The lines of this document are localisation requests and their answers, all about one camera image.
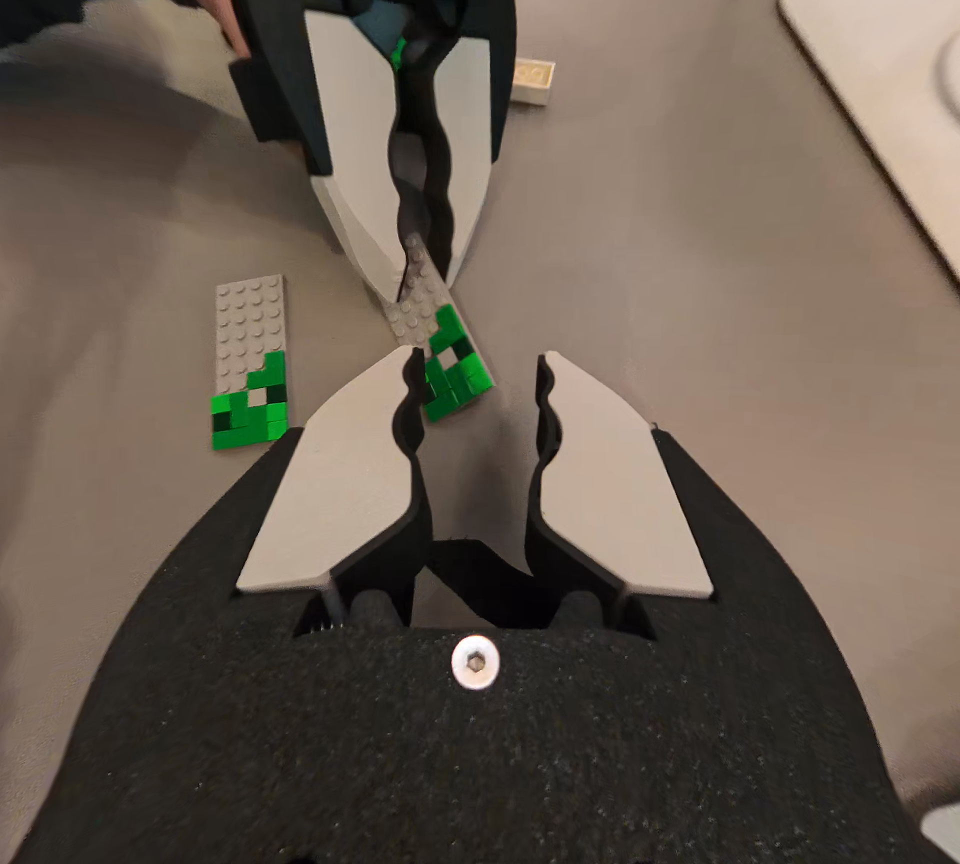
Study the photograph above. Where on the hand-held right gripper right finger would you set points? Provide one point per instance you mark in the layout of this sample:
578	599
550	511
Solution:
622	504

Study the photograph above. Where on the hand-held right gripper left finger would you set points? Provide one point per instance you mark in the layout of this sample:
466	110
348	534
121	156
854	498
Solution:
337	504

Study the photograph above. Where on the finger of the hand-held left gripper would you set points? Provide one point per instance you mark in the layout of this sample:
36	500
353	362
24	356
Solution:
352	151
474	129

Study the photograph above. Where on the pile of small green tiles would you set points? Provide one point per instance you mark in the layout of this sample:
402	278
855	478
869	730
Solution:
398	54

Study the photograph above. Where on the grey studded plate green tiles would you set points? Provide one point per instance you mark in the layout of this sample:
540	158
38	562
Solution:
244	324
411	324

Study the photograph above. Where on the long white brick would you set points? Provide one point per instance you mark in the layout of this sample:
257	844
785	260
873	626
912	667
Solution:
534	80

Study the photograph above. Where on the white rounded tray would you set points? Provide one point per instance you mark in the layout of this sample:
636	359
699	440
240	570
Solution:
885	54

